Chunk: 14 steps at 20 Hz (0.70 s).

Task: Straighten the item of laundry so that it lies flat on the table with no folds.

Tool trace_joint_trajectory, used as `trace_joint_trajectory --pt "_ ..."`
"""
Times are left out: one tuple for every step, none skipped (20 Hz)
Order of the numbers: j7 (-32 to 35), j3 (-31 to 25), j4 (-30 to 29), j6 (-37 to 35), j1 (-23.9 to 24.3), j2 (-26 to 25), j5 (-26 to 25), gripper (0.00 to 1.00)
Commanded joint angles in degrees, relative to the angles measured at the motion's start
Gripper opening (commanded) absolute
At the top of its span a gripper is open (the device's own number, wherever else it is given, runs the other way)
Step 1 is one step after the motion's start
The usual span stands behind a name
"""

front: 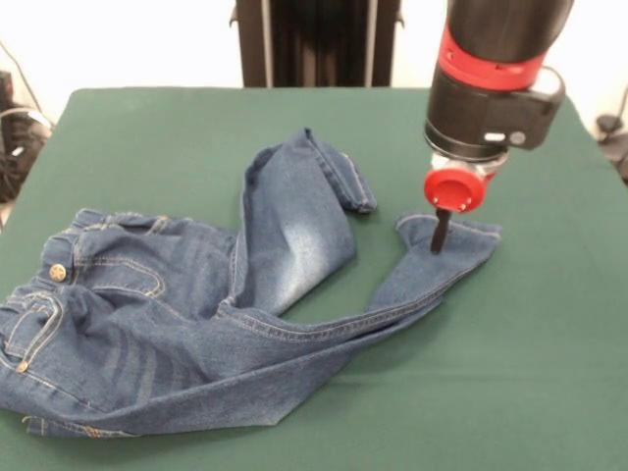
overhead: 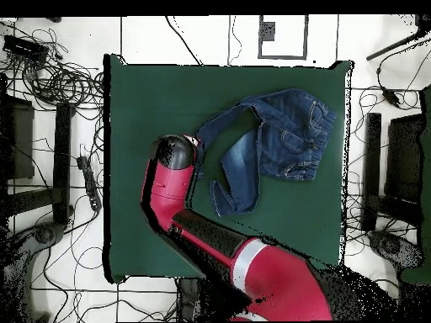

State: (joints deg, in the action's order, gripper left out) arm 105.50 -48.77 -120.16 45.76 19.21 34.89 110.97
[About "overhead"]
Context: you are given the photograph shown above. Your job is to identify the black wheeled chair base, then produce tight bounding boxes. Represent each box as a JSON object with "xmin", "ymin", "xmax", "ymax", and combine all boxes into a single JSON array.
[
  {"xmin": 366, "ymin": 230, "xmax": 426, "ymax": 270},
  {"xmin": 0, "ymin": 221, "xmax": 67, "ymax": 322}
]

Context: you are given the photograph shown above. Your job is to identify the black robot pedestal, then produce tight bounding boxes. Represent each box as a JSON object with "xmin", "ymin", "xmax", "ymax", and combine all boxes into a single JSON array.
[{"xmin": 176, "ymin": 277, "xmax": 210, "ymax": 322}]

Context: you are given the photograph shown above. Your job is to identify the black stand base frame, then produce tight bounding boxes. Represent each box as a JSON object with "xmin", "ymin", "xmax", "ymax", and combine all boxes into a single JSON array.
[
  {"xmin": 361, "ymin": 112, "xmax": 423, "ymax": 233},
  {"xmin": 4, "ymin": 101, "xmax": 76, "ymax": 226}
]

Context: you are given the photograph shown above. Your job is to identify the black cable tangle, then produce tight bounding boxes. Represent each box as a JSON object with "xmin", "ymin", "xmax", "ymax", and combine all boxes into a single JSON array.
[{"xmin": 0, "ymin": 26, "xmax": 105, "ymax": 112}]

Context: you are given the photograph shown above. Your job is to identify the black electronics box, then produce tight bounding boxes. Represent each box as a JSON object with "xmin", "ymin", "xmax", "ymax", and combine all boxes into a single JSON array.
[{"xmin": 2, "ymin": 34, "xmax": 50, "ymax": 63}]

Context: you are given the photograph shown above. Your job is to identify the black floor cable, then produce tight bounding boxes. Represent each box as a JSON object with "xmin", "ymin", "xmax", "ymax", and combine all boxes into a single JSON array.
[{"xmin": 164, "ymin": 15, "xmax": 204, "ymax": 66}]

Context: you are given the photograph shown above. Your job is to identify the blue denim jeans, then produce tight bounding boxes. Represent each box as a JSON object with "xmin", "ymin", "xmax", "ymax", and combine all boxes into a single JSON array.
[{"xmin": 194, "ymin": 87, "xmax": 338, "ymax": 217}]

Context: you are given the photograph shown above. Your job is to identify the dark green table cloth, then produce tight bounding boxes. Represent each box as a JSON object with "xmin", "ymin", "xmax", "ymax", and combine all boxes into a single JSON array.
[{"xmin": 102, "ymin": 53, "xmax": 354, "ymax": 283}]

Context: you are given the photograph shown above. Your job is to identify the black tripod pole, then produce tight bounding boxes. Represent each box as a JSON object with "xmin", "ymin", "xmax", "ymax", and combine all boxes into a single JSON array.
[{"xmin": 365, "ymin": 14, "xmax": 431, "ymax": 61}]

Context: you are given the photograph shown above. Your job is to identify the dark flat panel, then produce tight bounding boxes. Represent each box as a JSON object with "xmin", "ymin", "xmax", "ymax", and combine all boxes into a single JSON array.
[
  {"xmin": 384, "ymin": 113, "xmax": 426, "ymax": 203},
  {"xmin": 0, "ymin": 93, "xmax": 35, "ymax": 181}
]

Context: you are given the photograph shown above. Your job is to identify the grey square floor frame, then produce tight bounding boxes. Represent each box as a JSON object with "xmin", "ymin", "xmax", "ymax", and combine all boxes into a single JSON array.
[{"xmin": 258, "ymin": 14, "xmax": 309, "ymax": 61}]

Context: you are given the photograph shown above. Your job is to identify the black power adapter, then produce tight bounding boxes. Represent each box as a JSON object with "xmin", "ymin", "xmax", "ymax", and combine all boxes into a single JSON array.
[{"xmin": 381, "ymin": 87, "xmax": 402, "ymax": 108}]

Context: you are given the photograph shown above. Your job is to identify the black power strip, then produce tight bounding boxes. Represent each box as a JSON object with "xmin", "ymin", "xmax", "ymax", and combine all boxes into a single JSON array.
[{"xmin": 76, "ymin": 155, "xmax": 103, "ymax": 212}]

